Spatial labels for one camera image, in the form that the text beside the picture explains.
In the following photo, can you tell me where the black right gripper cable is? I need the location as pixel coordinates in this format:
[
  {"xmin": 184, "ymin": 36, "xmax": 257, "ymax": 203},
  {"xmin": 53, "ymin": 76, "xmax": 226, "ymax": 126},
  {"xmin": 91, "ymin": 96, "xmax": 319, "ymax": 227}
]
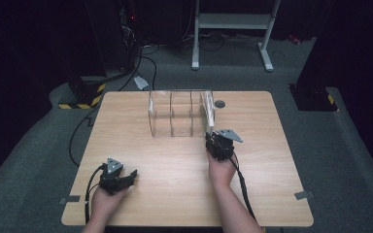
[{"xmin": 228, "ymin": 154, "xmax": 257, "ymax": 221}]

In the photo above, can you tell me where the person's left hand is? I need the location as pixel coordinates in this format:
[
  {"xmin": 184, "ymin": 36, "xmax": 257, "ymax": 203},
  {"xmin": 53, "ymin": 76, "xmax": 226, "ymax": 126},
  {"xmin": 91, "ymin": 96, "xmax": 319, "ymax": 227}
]
[{"xmin": 90, "ymin": 185, "xmax": 129, "ymax": 225}]

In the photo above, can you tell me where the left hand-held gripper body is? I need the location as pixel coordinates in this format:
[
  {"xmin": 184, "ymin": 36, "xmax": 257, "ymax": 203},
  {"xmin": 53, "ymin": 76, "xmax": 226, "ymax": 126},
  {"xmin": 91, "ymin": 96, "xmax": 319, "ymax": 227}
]
[{"xmin": 98, "ymin": 157, "xmax": 125, "ymax": 196}]

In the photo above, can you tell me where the tangle of black cables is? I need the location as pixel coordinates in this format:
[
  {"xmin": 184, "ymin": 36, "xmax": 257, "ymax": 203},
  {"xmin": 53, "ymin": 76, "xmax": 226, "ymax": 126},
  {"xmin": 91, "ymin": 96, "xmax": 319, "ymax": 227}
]
[{"xmin": 181, "ymin": 29, "xmax": 267, "ymax": 52}]

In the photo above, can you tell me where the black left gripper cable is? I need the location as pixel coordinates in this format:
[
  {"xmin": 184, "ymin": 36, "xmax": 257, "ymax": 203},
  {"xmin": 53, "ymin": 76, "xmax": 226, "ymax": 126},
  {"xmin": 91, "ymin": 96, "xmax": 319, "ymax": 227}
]
[{"xmin": 84, "ymin": 163, "xmax": 107, "ymax": 225}]

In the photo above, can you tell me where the black column with striped base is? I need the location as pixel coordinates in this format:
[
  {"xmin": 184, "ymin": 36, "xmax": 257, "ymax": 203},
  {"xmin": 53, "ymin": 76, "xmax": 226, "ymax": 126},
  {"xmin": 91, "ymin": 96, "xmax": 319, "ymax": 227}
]
[
  {"xmin": 45, "ymin": 0, "xmax": 109, "ymax": 111},
  {"xmin": 288, "ymin": 0, "xmax": 373, "ymax": 113}
]

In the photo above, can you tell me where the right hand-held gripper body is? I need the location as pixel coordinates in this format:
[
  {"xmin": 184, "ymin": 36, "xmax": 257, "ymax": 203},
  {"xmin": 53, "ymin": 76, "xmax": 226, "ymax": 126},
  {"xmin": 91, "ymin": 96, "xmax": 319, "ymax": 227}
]
[{"xmin": 206, "ymin": 128, "xmax": 244, "ymax": 161}]

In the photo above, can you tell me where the green leaf picture book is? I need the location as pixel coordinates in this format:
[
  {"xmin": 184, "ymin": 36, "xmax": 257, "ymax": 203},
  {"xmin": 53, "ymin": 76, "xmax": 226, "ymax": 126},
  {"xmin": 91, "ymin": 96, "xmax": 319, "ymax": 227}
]
[{"xmin": 199, "ymin": 90, "xmax": 216, "ymax": 136}]

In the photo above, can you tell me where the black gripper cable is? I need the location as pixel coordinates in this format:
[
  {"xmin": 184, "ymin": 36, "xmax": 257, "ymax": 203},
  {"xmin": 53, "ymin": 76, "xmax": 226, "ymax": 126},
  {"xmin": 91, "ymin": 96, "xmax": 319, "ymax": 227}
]
[
  {"xmin": 228, "ymin": 154, "xmax": 257, "ymax": 221},
  {"xmin": 84, "ymin": 163, "xmax": 107, "ymax": 225}
]

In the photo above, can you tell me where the long black floor cable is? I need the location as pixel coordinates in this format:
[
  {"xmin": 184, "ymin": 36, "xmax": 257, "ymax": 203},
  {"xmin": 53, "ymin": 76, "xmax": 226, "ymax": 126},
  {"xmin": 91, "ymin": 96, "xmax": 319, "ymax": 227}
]
[{"xmin": 68, "ymin": 45, "xmax": 144, "ymax": 168}]

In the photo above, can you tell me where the small red object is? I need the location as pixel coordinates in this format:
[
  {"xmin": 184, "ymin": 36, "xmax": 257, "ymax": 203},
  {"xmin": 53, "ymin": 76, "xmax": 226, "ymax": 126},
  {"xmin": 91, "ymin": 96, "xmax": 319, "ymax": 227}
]
[{"xmin": 288, "ymin": 34, "xmax": 303, "ymax": 46}]

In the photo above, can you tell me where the short black floor cable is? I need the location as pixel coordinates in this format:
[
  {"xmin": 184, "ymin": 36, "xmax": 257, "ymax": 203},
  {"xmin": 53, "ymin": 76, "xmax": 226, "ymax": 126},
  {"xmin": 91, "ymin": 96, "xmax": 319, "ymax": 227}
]
[{"xmin": 140, "ymin": 54, "xmax": 159, "ymax": 91}]

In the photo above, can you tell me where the grey tape strip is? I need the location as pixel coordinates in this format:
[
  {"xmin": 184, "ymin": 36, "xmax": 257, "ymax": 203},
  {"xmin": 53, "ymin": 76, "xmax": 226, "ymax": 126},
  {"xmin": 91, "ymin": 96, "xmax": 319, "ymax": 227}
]
[
  {"xmin": 59, "ymin": 194, "xmax": 82, "ymax": 205},
  {"xmin": 293, "ymin": 190, "xmax": 315, "ymax": 201}
]

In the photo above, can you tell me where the dark equipment with wires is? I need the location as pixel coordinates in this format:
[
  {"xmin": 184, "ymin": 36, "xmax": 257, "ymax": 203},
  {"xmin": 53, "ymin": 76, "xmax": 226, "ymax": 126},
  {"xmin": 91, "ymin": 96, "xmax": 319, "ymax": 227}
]
[{"xmin": 116, "ymin": 0, "xmax": 144, "ymax": 72}]

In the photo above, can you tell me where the clear acrylic divider rack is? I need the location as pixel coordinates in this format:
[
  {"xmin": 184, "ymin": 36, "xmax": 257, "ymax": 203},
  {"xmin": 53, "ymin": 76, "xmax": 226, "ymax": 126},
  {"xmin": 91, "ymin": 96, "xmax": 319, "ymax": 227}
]
[{"xmin": 148, "ymin": 88, "xmax": 217, "ymax": 138}]

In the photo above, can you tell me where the white metal stand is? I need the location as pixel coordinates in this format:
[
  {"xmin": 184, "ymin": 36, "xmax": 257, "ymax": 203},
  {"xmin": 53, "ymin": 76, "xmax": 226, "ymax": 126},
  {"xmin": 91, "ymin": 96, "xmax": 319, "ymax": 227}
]
[{"xmin": 191, "ymin": 0, "xmax": 282, "ymax": 73}]

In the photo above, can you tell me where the person's right hand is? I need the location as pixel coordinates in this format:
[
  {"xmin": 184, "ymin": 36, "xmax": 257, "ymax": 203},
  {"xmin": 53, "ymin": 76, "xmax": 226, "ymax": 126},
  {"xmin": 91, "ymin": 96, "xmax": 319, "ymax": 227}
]
[{"xmin": 206, "ymin": 150, "xmax": 238, "ymax": 189}]

